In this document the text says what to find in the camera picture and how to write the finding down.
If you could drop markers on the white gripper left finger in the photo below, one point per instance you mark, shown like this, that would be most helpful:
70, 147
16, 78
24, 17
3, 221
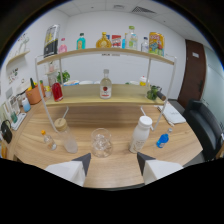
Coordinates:
70, 171

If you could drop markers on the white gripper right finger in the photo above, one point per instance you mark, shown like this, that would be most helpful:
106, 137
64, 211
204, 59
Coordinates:
156, 170

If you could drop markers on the blue liquid bottle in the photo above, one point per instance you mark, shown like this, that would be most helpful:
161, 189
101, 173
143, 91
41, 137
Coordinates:
162, 140

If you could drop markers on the glass jar with cork lid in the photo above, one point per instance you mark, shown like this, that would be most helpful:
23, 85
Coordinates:
67, 138

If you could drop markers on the small orange-cap clear bottle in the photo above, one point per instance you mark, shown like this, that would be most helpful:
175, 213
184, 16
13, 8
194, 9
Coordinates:
50, 142

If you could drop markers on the white milk bottle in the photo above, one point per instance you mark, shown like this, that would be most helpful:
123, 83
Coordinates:
140, 136

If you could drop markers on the blue and white cup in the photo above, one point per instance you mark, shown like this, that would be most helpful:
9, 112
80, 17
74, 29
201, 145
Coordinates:
26, 105

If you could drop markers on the clear glass with ice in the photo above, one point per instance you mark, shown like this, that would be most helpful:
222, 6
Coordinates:
101, 143

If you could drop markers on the white notebook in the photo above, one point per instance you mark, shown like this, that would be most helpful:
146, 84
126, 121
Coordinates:
173, 115

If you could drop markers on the black chair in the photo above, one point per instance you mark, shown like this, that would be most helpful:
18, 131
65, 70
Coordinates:
205, 130

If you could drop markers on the white tray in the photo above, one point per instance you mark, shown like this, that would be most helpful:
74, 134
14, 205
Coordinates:
20, 121

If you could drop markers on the black handbag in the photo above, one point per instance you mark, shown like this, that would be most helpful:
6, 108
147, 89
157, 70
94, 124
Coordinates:
6, 132

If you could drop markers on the two-tier wooden shelf rack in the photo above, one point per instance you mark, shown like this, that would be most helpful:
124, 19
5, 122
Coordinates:
93, 100

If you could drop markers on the green bottle with dark cap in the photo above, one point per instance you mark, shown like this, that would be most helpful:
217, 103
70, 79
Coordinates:
153, 93

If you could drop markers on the red liquid bottle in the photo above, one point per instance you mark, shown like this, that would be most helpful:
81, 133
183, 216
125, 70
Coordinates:
57, 93

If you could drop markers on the orange pot with pens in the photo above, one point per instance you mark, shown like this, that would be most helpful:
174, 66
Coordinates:
34, 96

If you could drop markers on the blue-rimmed plate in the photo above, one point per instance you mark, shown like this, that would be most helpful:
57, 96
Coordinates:
71, 82

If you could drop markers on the green and white bowl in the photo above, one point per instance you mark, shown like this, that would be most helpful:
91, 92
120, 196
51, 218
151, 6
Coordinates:
132, 83

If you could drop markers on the clear bottle with red label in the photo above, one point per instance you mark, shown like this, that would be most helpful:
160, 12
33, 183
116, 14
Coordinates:
105, 88

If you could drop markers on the green potted plant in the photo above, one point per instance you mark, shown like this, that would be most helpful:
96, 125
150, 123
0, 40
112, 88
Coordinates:
65, 76

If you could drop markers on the dark brown door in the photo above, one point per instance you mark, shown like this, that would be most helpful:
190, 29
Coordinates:
192, 73

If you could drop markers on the pink bottle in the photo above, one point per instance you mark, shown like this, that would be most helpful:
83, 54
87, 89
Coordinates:
62, 47

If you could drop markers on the small clear water bottle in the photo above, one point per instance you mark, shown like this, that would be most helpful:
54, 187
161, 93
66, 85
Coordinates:
144, 46

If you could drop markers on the yellow snack bag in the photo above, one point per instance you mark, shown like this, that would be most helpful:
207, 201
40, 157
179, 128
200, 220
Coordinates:
156, 44

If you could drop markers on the teal bottle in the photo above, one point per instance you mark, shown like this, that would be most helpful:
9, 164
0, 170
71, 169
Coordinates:
81, 42

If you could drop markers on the black and yellow bag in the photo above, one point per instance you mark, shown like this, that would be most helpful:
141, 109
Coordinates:
51, 41

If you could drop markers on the small light-blue bottle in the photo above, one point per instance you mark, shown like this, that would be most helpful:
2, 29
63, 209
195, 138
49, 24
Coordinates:
124, 42

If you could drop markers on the green-cap clear bottle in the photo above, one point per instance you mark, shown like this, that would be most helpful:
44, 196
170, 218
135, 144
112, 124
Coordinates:
133, 40

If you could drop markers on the amber round bottle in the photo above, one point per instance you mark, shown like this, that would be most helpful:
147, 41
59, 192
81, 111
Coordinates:
103, 42

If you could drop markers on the red and white box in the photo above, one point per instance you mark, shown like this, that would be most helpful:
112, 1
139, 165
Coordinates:
116, 41

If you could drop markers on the ceiling air vent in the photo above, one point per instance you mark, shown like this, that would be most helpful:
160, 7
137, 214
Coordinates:
143, 9

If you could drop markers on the wooden wall shelf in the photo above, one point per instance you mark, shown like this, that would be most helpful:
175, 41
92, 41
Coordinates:
18, 56

